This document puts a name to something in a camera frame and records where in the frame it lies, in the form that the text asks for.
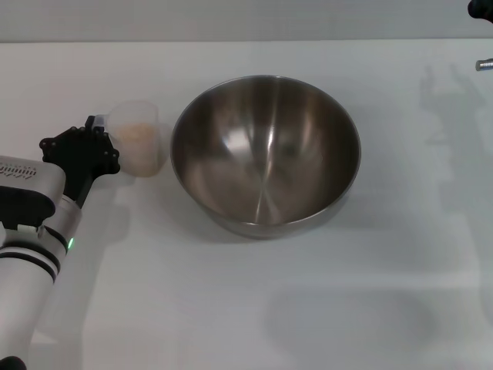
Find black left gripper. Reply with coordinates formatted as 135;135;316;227
40;115;121;209

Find white rice grains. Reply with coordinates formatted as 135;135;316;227
115;121;161;177

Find clear plastic measuring cup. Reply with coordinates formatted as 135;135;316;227
94;99;170;178

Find stainless steel mixing bowl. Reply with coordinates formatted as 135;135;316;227
170;75;362;240

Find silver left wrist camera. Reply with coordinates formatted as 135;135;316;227
0;155;62;232

